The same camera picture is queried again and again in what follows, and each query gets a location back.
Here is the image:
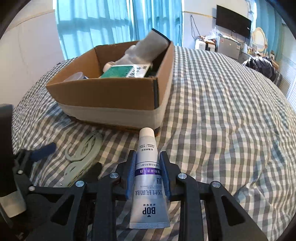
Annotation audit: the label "white toothpaste tube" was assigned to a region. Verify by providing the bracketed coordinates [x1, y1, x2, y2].
[129, 128, 170, 229]

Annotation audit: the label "clear cotton swab jar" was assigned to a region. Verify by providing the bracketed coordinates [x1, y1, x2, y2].
[64, 72, 88, 82]

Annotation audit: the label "green white medicine box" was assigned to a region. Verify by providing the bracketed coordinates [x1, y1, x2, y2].
[100, 64, 151, 78]

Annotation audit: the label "white socks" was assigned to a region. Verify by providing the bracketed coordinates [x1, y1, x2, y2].
[114, 29, 171, 65]

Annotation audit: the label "grey checkered bed sheet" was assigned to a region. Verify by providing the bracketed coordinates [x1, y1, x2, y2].
[12, 47, 295, 240]

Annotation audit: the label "open cardboard box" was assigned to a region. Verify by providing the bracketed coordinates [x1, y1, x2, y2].
[46, 42, 175, 130]

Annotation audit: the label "blue window curtains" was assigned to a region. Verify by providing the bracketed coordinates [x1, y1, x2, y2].
[53, 0, 183, 59]

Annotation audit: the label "black puffy jacket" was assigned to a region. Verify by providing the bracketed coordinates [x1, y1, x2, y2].
[242, 56, 276, 81]

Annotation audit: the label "white slatted wardrobe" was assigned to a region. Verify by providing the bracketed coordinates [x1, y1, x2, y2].
[280, 55, 296, 110]

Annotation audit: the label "silver mini fridge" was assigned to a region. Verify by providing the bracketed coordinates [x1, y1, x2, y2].
[216, 36, 241, 60]

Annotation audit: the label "oval vanity mirror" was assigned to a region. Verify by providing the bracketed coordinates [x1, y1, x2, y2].
[251, 27, 267, 53]

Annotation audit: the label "blue corner curtain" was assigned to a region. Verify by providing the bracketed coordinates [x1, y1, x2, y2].
[255, 0, 283, 62]

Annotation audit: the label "black wall television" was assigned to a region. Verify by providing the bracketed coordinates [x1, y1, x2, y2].
[216, 5, 252, 39]

